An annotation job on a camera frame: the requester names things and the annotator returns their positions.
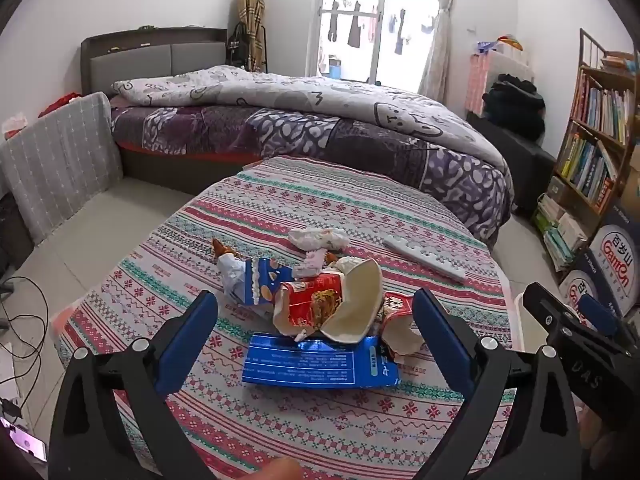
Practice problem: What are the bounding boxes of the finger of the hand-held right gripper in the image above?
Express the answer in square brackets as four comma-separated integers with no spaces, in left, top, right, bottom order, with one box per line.
[579,294,636,348]
[522,282,601,350]

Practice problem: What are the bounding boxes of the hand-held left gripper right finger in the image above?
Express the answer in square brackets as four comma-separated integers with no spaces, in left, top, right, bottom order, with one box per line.
[412,289,583,480]

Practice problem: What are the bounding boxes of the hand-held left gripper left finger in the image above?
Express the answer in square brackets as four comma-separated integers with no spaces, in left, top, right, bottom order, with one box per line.
[47,290,218,480]

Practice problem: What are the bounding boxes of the torn red paper cup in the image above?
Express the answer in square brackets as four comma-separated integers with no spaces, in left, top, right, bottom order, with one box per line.
[382,291,427,361]

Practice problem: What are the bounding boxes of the blue foil snack packet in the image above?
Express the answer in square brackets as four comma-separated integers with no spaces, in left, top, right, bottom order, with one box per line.
[241,332,401,390]

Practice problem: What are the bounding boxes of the red instant noodle cup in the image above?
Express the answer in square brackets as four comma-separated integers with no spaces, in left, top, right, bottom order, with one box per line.
[272,259,383,345]

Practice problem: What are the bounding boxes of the pink white wrapper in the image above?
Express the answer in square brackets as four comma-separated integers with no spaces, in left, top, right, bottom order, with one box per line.
[292,249,331,278]

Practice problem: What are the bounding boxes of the white tissue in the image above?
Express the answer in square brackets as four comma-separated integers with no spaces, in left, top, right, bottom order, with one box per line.
[289,226,351,253]

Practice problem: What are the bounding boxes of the person's right hand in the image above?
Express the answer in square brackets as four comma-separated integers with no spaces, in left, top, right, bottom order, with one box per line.
[576,402,619,466]

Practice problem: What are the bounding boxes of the person's left hand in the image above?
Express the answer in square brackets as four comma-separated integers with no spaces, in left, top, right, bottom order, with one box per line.
[247,457,304,480]

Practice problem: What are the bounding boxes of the blue white cardboard box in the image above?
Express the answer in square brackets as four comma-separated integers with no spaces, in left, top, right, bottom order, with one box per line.
[587,200,640,311]
[557,255,626,321]

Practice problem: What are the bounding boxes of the stack of books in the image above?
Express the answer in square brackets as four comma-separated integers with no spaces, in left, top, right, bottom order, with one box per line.
[532,192,588,271]

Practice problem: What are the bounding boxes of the black low cabinet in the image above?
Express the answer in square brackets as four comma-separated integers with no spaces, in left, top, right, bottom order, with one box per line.
[467,112,558,216]

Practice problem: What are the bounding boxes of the row of shelved books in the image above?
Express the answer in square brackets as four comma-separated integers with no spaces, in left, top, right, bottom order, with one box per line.
[572,85,633,143]
[555,132,618,206]

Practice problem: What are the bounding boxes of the wooden bookshelf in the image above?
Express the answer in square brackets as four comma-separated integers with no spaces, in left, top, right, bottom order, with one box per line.
[542,27,640,241]

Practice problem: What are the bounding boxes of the patterned striped tablecloth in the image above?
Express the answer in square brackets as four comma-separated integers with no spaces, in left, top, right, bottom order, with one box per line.
[52,155,516,480]

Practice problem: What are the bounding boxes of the smartphone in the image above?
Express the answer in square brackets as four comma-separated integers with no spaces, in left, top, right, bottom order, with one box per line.
[0,415,48,463]

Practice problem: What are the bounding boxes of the black clothes pile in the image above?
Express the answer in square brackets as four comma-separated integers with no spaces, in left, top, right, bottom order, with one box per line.
[482,74,546,141]

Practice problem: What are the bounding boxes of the grey checked cushion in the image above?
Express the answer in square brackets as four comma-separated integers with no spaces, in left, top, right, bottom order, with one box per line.
[0,91,125,246]

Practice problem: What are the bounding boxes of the purple patterned blanket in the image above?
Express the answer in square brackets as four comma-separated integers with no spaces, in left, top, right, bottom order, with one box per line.
[110,105,516,246]

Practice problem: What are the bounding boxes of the white pink shelf unit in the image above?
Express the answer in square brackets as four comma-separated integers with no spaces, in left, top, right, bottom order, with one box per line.
[465,40,536,116]

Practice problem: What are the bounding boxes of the red cloth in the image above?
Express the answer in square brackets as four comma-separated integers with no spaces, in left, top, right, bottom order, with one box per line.
[37,92,83,118]

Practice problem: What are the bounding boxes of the grey cat-print quilt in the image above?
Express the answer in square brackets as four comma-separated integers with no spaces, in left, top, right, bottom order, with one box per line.
[111,65,513,181]

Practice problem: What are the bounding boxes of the pale pink bundle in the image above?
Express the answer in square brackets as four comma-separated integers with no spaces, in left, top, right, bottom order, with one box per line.
[0,115,31,141]

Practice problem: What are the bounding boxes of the beige curtain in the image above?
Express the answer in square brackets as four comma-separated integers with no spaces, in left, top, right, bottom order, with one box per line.
[417,0,458,106]

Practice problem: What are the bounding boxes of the black bag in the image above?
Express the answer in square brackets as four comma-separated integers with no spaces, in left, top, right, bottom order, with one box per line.
[225,22,251,68]

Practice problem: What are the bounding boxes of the row of hanging laundry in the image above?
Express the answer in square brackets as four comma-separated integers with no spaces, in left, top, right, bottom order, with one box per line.
[325,0,437,57]

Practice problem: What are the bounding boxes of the plaid coat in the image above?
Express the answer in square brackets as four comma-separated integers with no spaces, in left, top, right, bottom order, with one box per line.
[235,0,267,73]

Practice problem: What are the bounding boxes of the dark grey bed frame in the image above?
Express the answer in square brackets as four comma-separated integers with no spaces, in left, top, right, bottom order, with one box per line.
[80,27,266,196]

